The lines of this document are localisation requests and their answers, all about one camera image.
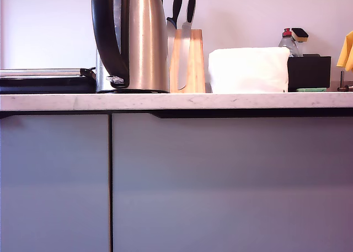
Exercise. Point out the wide grey cabinet door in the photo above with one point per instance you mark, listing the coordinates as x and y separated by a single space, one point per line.
231 185

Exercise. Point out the black sink caddy box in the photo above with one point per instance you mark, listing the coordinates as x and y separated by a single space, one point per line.
309 72

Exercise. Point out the clear bottle red cap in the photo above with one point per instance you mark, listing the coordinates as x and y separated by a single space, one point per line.
288 43

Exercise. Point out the green sponge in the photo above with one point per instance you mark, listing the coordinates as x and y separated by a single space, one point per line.
311 90

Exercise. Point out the metal post stand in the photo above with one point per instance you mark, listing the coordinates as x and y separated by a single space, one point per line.
342 78

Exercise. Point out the yellow cloth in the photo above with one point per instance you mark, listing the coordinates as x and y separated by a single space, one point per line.
347 53

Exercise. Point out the black tabletop grill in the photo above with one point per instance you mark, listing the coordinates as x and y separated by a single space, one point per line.
41 82

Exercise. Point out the wooden knife block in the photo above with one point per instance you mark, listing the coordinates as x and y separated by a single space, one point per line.
193 59

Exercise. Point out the black and yellow dish sponge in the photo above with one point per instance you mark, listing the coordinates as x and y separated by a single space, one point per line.
300 33

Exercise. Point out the narrow grey cabinet door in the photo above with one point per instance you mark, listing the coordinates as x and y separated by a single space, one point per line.
55 180

